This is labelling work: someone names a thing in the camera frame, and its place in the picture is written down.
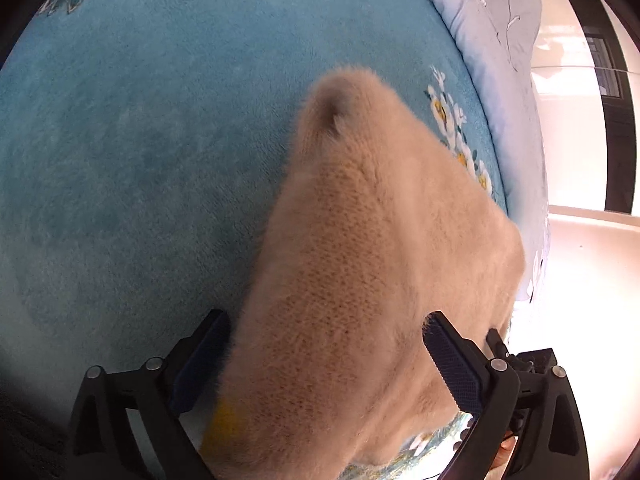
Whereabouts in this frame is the teal floral blanket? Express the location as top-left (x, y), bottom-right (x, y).
top-left (0, 0), bottom-right (509, 480)

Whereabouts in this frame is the glossy white wardrobe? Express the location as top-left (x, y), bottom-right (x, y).
top-left (525, 0), bottom-right (638, 217)

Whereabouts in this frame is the light blue floral duvet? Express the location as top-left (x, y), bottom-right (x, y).
top-left (401, 0), bottom-right (552, 306)

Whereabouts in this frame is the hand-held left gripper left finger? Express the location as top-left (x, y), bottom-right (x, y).
top-left (65, 309), bottom-right (232, 480)

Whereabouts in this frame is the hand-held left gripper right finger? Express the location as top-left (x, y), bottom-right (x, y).
top-left (423, 311), bottom-right (592, 480)

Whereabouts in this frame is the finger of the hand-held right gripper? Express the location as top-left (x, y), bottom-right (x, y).
top-left (485, 328), bottom-right (557, 368)

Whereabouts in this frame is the beige fuzzy sweater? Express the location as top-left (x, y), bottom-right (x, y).
top-left (200, 64), bottom-right (529, 477)

